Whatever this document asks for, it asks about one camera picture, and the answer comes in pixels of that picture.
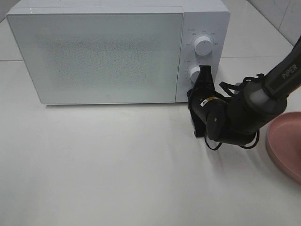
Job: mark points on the white microwave door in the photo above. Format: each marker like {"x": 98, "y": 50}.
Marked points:
{"x": 100, "y": 59}

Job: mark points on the lower white control knob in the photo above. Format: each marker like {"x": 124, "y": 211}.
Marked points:
{"x": 194, "y": 73}

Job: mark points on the white control knob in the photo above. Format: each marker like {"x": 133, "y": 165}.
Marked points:
{"x": 194, "y": 73}
{"x": 203, "y": 45}

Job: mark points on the pink round plate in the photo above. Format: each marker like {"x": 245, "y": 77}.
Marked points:
{"x": 283, "y": 143}

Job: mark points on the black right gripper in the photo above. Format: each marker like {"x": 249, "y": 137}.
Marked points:
{"x": 204, "y": 83}

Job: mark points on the black wrist camera with heatsink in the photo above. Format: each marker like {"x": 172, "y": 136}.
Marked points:
{"x": 199, "y": 117}

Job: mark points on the upper white control knob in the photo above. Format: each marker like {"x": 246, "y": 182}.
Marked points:
{"x": 203, "y": 45}

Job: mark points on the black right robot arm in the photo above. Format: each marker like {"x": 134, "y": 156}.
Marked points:
{"x": 251, "y": 104}

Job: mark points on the white microwave oven body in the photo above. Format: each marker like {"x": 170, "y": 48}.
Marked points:
{"x": 209, "y": 17}

